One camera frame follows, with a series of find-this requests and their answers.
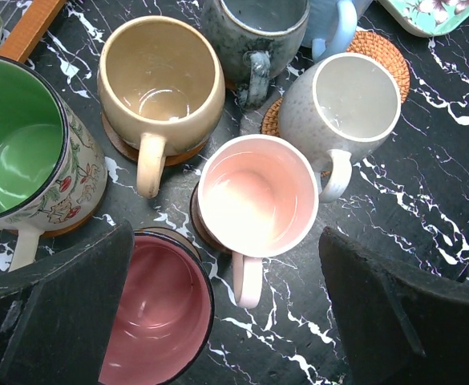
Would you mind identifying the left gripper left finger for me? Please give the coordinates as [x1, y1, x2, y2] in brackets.
[0, 221, 134, 384]

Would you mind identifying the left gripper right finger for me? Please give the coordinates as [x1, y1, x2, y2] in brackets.
[318, 227, 469, 384]

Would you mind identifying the orange ringed wooden saucer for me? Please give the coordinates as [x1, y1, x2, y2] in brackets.
[0, 201, 99, 237]

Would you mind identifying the pink halloween mug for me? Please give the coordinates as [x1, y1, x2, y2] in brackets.
[99, 233, 215, 384]

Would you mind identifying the green inside mug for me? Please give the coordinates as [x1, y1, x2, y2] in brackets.
[0, 56, 107, 270]

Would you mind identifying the pale pink mug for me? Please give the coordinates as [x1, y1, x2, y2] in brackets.
[196, 134, 319, 309]

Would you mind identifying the brown ringed wooden saucer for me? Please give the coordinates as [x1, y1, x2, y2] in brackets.
[101, 111, 208, 167]

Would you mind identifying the white cream mug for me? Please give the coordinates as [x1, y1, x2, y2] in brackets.
[278, 53, 402, 204]

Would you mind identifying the woven rattan coaster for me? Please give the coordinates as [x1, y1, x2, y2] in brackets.
[346, 30, 410, 103]
[261, 97, 282, 137]

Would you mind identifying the brown stoneware mug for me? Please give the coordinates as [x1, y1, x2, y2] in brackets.
[98, 15, 225, 198]

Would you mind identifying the orange wooden shelf rack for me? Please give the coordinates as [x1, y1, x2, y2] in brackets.
[0, 0, 66, 63]

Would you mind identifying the blue mug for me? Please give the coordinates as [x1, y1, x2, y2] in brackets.
[301, 0, 373, 63]

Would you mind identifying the green floral tray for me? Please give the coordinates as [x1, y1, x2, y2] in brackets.
[378, 0, 469, 38]

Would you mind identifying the grey mug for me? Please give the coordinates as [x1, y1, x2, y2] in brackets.
[200, 0, 310, 109]

